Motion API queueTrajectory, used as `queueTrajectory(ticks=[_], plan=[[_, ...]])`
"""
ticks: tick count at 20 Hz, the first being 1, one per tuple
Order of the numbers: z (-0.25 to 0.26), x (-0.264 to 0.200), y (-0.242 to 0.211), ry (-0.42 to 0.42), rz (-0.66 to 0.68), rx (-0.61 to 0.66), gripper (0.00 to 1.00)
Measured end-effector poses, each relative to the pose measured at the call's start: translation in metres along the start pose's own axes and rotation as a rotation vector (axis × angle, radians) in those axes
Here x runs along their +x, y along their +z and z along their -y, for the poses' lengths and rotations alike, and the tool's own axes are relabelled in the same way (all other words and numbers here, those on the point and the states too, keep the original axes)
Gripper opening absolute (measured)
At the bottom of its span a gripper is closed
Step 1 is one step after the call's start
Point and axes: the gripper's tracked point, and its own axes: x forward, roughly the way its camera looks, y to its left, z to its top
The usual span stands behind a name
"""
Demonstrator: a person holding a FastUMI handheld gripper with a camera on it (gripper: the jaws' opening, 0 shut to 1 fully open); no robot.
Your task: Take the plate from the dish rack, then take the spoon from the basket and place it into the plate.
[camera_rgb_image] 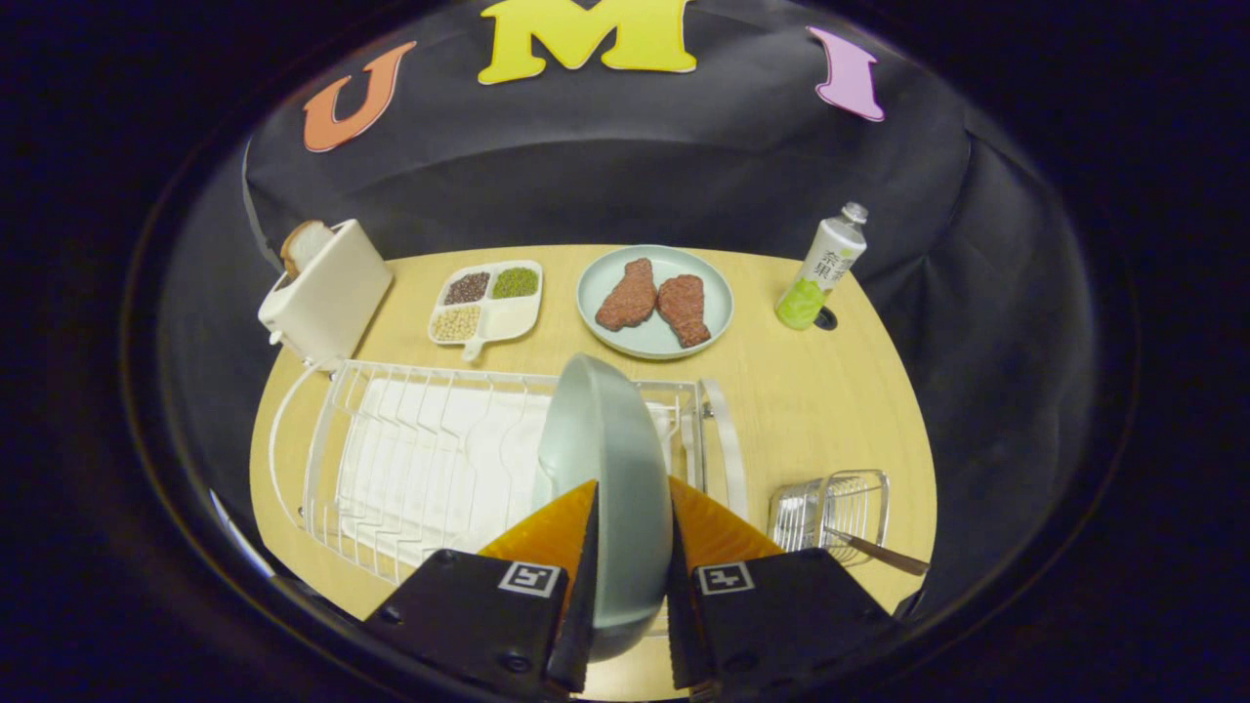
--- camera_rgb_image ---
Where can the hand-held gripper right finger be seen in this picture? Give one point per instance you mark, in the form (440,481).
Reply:
(679,625)

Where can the black backdrop cloth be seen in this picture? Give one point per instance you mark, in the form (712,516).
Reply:
(586,166)

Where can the green tea bottle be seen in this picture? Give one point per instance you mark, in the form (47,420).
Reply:
(825,268)

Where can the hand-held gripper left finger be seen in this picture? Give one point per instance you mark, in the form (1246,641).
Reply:
(581,635)

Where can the white drip tray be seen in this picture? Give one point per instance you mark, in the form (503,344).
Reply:
(488,469)

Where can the toasted bread slice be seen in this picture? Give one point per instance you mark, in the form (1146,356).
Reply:
(308,242)

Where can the white divided bean tray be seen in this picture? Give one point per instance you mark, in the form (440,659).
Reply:
(508,317)

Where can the pale green plate with meat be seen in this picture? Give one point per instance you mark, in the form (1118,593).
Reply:
(654,337)

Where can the white toaster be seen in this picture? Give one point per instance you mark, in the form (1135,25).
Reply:
(332,293)

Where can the black table grommet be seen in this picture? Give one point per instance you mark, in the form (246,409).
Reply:
(828,319)

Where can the brown meat piece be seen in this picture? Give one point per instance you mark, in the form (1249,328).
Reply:
(684,308)
(625,298)

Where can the dark metal spoon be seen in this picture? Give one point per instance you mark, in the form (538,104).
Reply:
(884,555)

